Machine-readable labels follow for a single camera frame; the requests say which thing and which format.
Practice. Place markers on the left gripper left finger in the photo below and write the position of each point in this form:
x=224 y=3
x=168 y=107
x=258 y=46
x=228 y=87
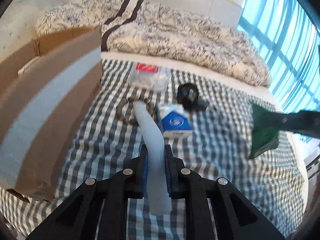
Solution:
x=97 y=209

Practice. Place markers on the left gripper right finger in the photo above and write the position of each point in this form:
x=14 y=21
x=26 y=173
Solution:
x=214 y=209

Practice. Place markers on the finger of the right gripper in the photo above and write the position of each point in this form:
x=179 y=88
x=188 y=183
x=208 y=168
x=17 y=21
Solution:
x=303 y=122

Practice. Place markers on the green card pack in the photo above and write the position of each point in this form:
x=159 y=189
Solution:
x=265 y=135

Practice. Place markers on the grey strip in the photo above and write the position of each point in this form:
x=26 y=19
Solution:
x=158 y=197

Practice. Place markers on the blue Vinda tissue pack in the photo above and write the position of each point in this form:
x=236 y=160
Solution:
x=173 y=121

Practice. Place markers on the black round object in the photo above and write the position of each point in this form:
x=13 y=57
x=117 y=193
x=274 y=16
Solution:
x=188 y=96

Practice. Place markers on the brown cardboard box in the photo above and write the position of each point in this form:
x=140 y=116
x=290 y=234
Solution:
x=47 y=87

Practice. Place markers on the clear bag red label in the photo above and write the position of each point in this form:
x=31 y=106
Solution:
x=149 y=76

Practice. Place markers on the floral patterned duvet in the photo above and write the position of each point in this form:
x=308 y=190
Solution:
x=154 y=29

